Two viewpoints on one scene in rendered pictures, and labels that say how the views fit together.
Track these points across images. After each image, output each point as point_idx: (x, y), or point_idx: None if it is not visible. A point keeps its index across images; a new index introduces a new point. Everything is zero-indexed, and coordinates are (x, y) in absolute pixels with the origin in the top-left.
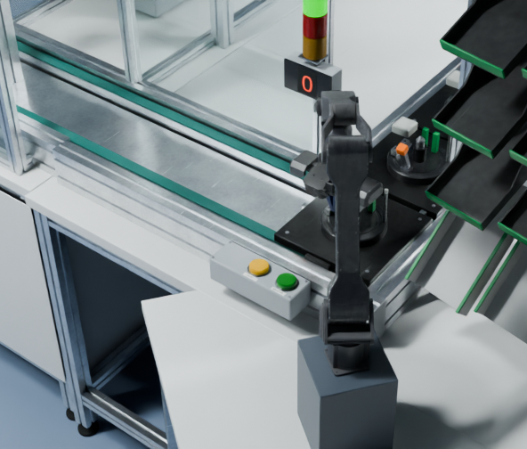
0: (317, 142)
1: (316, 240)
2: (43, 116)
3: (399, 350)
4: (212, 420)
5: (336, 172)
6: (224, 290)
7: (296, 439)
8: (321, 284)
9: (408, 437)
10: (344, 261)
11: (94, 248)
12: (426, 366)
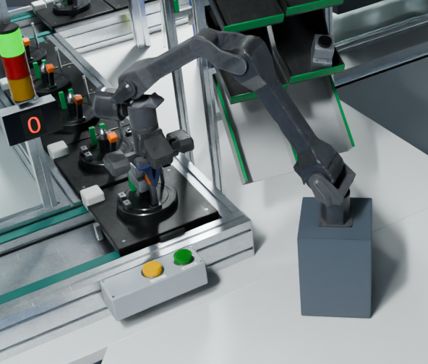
0: (44, 185)
1: (147, 227)
2: None
3: (267, 242)
4: None
5: (261, 69)
6: (124, 326)
7: (330, 323)
8: (199, 239)
9: None
10: (306, 133)
11: None
12: (292, 232)
